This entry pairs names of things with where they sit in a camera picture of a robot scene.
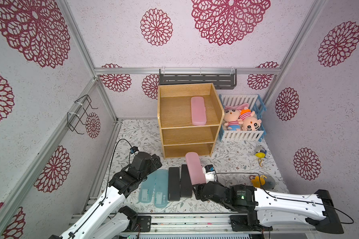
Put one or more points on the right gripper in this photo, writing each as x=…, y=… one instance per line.
x=200, y=191

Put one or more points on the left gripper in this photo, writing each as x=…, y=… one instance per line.
x=156, y=159

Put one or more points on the pink pencil case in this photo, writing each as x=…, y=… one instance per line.
x=198, y=111
x=194, y=168

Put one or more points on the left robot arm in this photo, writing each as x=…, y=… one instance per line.
x=122, y=184

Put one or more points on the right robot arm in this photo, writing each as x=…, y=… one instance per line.
x=267, y=209

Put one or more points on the wooden three-tier shelf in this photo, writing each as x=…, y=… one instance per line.
x=179, y=135

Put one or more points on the yellow duck grey disc toy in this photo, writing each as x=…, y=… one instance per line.
x=266, y=182

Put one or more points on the blue white toy crib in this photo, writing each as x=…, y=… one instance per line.
x=242, y=102

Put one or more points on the orange hat plush doll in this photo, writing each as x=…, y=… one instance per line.
x=249, y=120

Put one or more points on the pink striped plush doll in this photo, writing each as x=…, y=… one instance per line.
x=232, y=120

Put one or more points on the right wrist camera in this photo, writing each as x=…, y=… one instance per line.
x=209, y=172

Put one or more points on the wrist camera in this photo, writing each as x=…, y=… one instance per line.
x=209, y=172
x=134, y=150

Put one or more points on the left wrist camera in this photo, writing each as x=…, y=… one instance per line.
x=134, y=150

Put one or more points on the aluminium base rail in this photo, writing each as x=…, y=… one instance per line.
x=220, y=223

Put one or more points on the yellow grey keychain toy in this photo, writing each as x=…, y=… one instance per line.
x=260, y=153

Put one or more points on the black wire wall rack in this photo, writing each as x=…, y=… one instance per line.
x=75, y=118

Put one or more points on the grey wall-mounted rack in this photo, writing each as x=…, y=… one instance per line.
x=220, y=81

